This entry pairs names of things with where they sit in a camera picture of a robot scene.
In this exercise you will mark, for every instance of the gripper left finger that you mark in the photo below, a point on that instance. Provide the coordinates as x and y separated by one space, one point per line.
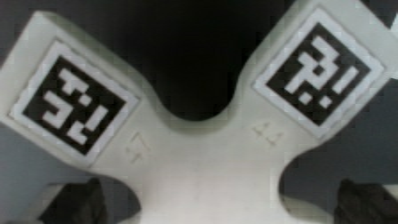
77 207

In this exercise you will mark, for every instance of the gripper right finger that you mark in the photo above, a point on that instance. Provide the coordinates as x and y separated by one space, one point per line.
367 203

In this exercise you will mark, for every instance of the white cross-shaped table base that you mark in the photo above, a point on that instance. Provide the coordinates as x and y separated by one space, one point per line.
200 166

